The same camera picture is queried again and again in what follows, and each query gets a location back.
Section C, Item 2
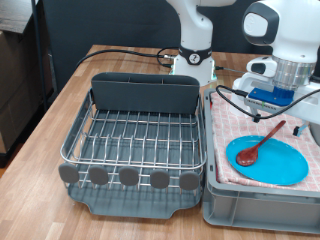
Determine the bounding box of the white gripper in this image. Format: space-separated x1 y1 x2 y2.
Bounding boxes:
244 75 320 137

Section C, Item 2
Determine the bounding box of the blue plastic plate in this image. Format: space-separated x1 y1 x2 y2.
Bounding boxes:
225 134 310 187

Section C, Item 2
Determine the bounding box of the reddish brown wooden spoon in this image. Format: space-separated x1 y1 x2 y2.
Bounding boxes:
235 119 287 167

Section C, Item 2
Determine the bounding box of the pink checkered towel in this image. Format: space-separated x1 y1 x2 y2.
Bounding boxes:
209 91 320 193

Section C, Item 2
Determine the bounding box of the grey plastic crate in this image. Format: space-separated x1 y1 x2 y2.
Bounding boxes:
202 88 320 235

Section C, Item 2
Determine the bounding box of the dark grey cutlery holder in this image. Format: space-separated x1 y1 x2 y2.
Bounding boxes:
90 72 201 115

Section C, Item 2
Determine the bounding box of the grey plastic drain tray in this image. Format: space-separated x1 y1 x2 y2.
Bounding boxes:
66 96 205 220

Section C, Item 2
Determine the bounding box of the black metal pole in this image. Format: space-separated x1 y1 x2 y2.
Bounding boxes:
30 0 49 113

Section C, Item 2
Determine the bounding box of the brown cardboard box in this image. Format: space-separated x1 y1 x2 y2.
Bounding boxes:
0 29 54 154

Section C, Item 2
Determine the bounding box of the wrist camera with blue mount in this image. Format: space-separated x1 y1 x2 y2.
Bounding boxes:
246 87 295 110

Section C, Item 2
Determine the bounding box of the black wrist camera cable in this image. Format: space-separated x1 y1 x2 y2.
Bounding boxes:
215 84 320 122

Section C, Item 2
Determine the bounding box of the grey table cable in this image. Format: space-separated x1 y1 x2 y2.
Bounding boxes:
214 65 248 74

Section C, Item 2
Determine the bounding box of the metal wire dish rack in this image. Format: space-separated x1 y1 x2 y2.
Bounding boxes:
58 87 208 195

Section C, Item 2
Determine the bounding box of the thick black table cable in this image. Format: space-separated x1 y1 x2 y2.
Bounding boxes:
75 46 181 69

